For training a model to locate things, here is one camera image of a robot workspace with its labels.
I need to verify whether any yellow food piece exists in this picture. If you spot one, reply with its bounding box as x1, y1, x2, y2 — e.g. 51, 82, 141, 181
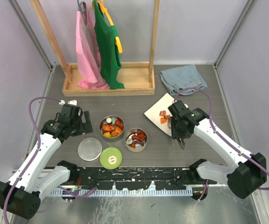
103, 132, 111, 138

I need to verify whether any round steel lid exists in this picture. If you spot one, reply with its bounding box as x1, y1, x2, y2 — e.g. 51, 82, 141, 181
77, 137, 103, 161

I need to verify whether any red food piece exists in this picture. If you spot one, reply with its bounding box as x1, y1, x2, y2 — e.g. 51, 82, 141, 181
115, 119, 124, 130

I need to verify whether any green round lid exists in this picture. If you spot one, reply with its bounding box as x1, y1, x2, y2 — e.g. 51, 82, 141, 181
99, 147, 123, 170

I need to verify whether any small sushi roll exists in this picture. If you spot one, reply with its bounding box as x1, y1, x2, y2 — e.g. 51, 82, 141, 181
126, 139, 133, 145

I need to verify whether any red bacon piece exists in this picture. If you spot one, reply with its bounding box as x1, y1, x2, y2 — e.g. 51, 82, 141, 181
131, 133, 146, 141

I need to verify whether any small steel bowl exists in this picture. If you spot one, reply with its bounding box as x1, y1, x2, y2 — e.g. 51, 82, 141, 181
125, 128, 148, 153

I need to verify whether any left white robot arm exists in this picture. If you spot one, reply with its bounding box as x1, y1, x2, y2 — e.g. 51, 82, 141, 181
0, 104, 93, 220

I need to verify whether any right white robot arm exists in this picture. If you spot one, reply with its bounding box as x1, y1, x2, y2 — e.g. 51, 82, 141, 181
168, 100, 267, 199

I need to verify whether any food pile on plate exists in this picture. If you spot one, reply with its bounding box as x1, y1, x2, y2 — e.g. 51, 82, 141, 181
159, 111, 171, 129

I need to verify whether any white square plate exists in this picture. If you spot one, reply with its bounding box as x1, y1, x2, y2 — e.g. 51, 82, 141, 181
144, 93, 174, 137

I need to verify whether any folded blue towel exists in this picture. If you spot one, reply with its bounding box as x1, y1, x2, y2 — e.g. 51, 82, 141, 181
159, 65, 208, 96

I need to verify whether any pink shirt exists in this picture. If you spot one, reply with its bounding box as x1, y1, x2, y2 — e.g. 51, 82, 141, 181
76, 11, 109, 90

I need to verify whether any wooden clothes rack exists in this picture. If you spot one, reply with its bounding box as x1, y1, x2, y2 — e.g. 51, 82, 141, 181
30, 0, 160, 97

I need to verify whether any green shirt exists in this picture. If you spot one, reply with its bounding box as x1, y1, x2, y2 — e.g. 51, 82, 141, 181
94, 2, 125, 90

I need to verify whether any grey clothes hanger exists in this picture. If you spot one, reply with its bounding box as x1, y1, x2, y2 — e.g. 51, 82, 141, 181
77, 0, 88, 25

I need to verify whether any yellow clothes hanger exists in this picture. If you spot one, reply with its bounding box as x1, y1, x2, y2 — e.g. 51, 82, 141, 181
92, 0, 123, 54

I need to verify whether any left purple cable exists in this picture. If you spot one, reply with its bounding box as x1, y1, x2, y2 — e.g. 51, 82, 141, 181
1, 97, 98, 222

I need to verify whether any purple cable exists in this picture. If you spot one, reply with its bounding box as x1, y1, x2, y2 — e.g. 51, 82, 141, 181
172, 87, 269, 201
1, 97, 98, 222

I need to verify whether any white cable duct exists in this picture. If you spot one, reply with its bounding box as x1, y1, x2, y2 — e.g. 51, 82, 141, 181
51, 186, 193, 197

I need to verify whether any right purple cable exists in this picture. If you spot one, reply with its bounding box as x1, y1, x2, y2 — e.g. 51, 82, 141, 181
172, 87, 269, 201

